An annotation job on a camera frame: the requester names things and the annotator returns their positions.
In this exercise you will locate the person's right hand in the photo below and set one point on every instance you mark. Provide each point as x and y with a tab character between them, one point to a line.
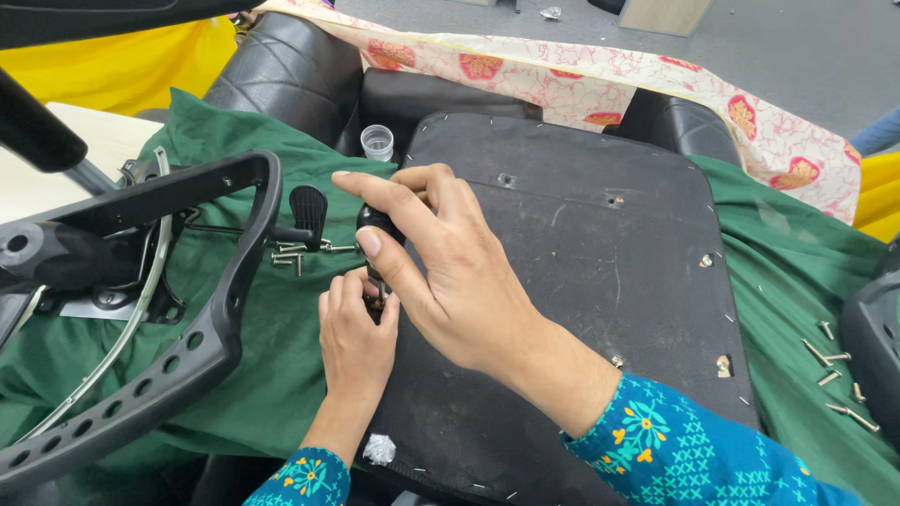
464	295

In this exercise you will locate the person's left hand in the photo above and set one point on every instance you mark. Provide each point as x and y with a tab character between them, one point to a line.
358	351

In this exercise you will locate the green cloth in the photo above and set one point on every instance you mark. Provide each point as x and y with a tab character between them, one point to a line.
274	379

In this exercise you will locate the crumpled clear plastic wrap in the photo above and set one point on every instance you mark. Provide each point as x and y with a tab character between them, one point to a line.
380	448

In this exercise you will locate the cluster of silver screws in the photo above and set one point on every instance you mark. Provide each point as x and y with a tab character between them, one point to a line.
292	254

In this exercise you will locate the black chair seat underside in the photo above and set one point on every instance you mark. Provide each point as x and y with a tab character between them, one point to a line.
605	281

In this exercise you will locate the black plastic chair armrest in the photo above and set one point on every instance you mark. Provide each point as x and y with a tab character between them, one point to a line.
211	337

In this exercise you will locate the black paddle lever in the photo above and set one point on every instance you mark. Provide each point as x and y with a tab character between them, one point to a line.
308	211

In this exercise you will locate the clear plastic cup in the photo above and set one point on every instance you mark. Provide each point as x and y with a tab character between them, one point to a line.
377	143

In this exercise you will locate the black smooth leather cushion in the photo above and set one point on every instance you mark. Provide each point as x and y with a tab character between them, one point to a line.
429	95

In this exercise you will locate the curved silver metal strip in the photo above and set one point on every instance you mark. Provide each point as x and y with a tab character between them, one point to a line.
144	295

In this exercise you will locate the floral pink cream cloth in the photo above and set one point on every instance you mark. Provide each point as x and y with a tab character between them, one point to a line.
562	77

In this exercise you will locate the black quilted leather cushion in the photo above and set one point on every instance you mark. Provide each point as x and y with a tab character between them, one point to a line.
288	77

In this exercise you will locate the black chair tilt mechanism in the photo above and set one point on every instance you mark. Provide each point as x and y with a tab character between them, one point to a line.
77	260

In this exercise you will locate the small crumpled clear wrapper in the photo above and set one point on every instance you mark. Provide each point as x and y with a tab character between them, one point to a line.
550	12

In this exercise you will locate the white table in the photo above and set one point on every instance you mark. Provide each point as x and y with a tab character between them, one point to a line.
77	154

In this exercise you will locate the light wooden furniture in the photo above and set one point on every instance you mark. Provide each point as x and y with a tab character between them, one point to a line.
664	14

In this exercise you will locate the yellow cloth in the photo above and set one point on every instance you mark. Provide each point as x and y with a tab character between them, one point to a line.
119	63

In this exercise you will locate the scatter of long silver screws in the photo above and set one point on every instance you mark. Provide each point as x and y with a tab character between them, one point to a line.
833	365

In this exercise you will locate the black plastic chair part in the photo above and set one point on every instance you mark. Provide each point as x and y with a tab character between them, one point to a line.
875	351

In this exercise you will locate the black curved chair panel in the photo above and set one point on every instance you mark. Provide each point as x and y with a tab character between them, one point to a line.
91	17

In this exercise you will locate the black cylinder chair post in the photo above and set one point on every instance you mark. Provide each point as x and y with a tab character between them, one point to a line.
39	133

